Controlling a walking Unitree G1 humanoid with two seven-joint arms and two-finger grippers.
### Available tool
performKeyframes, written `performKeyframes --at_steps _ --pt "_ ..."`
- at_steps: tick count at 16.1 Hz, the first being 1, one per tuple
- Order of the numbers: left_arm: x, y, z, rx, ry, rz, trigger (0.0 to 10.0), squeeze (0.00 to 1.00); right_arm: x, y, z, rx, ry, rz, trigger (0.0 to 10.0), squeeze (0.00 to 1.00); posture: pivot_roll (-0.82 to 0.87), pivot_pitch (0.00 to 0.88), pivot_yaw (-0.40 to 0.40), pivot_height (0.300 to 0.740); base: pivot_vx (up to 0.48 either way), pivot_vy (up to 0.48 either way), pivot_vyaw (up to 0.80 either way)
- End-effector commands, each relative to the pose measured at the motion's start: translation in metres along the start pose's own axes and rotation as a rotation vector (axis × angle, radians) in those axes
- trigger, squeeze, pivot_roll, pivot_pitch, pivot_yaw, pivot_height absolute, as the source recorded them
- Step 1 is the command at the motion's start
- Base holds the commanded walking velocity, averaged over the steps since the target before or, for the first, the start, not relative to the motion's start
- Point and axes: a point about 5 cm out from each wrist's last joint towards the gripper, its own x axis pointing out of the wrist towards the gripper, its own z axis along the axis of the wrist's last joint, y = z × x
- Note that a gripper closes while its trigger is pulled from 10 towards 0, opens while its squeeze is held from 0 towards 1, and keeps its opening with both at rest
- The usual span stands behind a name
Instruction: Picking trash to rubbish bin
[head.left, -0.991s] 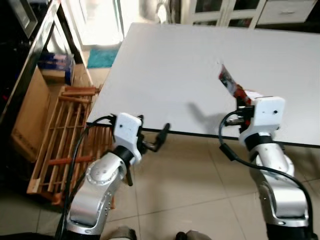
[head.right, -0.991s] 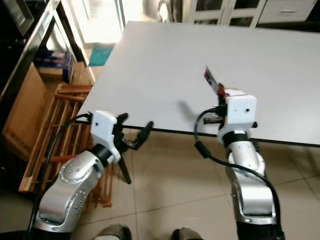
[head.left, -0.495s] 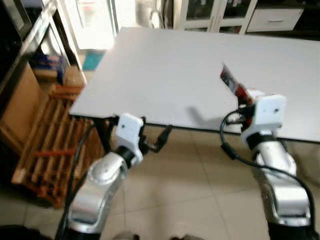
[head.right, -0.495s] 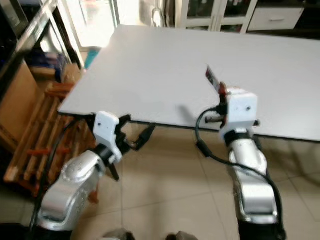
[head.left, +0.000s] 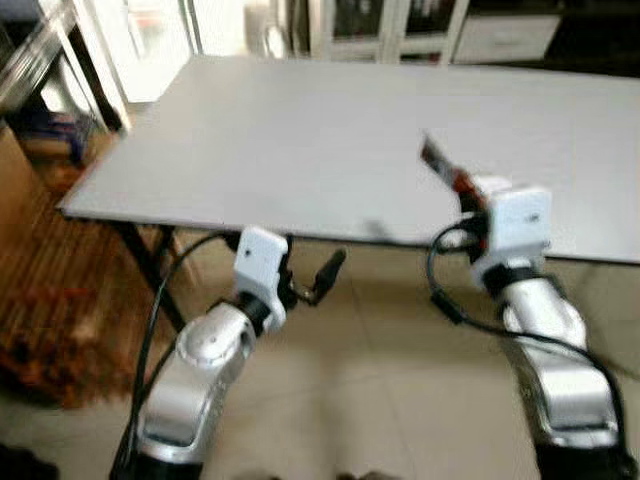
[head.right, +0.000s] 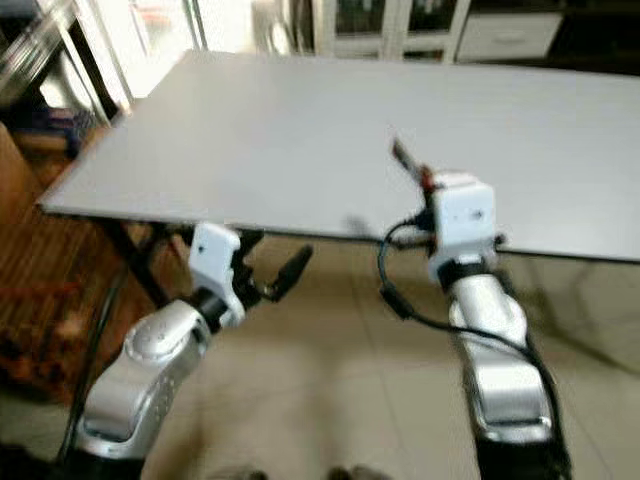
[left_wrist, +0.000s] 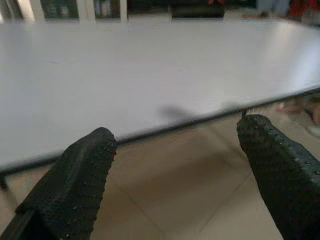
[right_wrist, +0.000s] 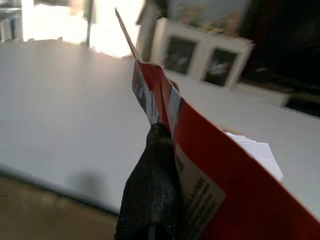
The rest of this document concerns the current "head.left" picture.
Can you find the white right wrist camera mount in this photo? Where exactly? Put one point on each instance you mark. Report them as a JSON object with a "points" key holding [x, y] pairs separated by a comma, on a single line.
{"points": [[518, 225]]}

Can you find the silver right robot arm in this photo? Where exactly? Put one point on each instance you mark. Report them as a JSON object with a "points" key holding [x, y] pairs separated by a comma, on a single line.
{"points": [[560, 370]]}

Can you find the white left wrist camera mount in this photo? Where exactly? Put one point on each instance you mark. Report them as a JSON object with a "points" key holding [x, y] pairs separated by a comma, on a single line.
{"points": [[260, 262]]}

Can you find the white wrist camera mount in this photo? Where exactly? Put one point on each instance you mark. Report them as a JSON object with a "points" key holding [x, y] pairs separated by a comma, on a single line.
{"points": [[518, 225], [260, 262]]}

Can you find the white door frame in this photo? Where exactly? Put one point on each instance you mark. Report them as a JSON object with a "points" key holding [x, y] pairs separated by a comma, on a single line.
{"points": [[100, 60]]}

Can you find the white glass door cabinet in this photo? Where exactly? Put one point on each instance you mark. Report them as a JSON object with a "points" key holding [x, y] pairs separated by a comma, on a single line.
{"points": [[385, 28]]}

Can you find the shiny metal bar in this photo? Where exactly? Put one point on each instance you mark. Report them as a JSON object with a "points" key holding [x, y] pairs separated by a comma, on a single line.
{"points": [[35, 55]]}

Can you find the black table leg frame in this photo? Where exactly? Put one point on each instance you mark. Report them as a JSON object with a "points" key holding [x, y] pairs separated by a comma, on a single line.
{"points": [[152, 265]]}

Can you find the white drawer unit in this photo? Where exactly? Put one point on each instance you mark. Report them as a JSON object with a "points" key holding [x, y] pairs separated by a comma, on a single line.
{"points": [[505, 40]]}

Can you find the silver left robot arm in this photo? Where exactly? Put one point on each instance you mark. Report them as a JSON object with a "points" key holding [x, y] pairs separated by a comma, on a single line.
{"points": [[205, 372]]}

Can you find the brown wooden slatted furniture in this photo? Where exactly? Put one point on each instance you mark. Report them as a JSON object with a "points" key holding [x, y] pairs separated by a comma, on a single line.
{"points": [[55, 290]]}

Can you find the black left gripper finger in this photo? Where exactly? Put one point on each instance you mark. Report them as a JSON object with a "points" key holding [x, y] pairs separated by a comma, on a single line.
{"points": [[332, 272]]}

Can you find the blue object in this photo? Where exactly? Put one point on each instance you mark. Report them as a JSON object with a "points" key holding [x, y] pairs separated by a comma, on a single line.
{"points": [[52, 132]]}

